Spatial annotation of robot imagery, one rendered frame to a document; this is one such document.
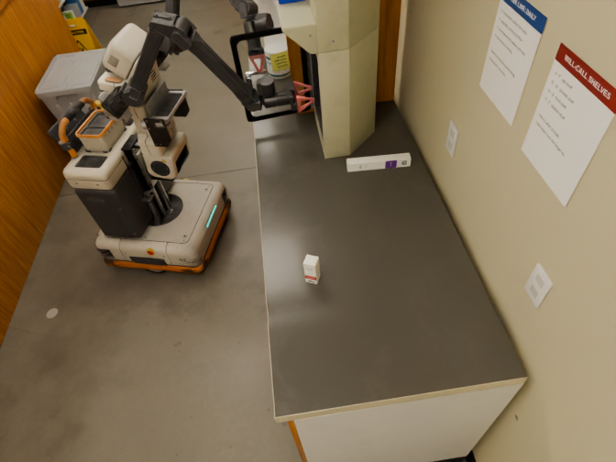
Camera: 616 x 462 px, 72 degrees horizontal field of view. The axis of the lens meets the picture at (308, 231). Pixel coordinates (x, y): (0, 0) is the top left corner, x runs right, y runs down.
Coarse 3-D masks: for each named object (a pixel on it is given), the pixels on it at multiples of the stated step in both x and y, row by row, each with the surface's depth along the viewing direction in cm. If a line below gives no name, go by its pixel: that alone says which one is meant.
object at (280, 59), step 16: (240, 48) 171; (256, 48) 172; (272, 48) 174; (288, 48) 175; (240, 64) 176; (256, 64) 177; (272, 64) 179; (288, 64) 180; (256, 80) 182; (288, 80) 186; (256, 112) 194; (272, 112) 195
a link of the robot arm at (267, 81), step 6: (258, 78) 168; (264, 78) 168; (270, 78) 168; (258, 84) 167; (264, 84) 166; (270, 84) 166; (258, 90) 169; (264, 90) 168; (270, 90) 168; (258, 96) 171; (258, 102) 173; (252, 108) 174; (258, 108) 174
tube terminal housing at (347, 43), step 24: (336, 0) 135; (360, 0) 141; (336, 24) 141; (360, 24) 147; (336, 48) 147; (360, 48) 153; (312, 72) 184; (336, 72) 154; (360, 72) 161; (336, 96) 161; (360, 96) 169; (336, 120) 169; (360, 120) 177; (336, 144) 178; (360, 144) 187
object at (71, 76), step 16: (64, 64) 327; (80, 64) 325; (96, 64) 322; (48, 80) 312; (64, 80) 310; (80, 80) 308; (96, 80) 313; (48, 96) 303; (64, 96) 304; (80, 96) 308; (96, 96) 313; (64, 112) 316
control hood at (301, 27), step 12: (276, 0) 157; (288, 12) 148; (300, 12) 147; (288, 24) 142; (300, 24) 141; (312, 24) 140; (288, 36) 142; (300, 36) 142; (312, 36) 143; (312, 48) 146
